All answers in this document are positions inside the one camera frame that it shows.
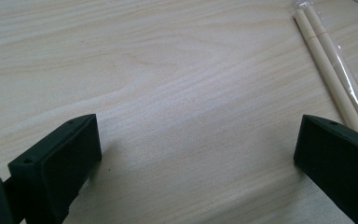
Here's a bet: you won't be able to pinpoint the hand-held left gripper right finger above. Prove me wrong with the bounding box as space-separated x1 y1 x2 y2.
293 114 358 224

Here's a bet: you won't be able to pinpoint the wooden chopstick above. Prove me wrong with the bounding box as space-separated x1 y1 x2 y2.
294 8 358 138
303 4 358 141

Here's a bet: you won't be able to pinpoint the wrapped wooden chopsticks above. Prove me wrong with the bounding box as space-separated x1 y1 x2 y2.
293 0 358 142

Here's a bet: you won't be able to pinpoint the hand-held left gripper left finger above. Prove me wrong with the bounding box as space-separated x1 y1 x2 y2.
7 113 103 224

